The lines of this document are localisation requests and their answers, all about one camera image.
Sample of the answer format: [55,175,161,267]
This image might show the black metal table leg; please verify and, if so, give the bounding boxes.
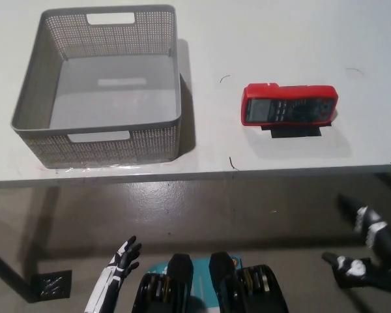
[0,244,42,303]

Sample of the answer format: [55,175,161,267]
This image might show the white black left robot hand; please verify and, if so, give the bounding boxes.
[83,235,142,313]

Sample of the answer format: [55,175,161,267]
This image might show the grey perforated plastic basket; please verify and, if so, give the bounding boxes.
[9,4,182,170]

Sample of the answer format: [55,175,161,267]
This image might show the black tape patch on table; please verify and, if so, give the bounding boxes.
[259,122,332,141]

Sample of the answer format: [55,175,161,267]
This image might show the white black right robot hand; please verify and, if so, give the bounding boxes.
[321,194,391,291]

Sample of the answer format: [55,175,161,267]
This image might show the red digital multimeter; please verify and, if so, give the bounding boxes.
[241,82,339,127]

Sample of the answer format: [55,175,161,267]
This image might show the black floor tape patch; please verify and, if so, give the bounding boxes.
[31,269,73,301]

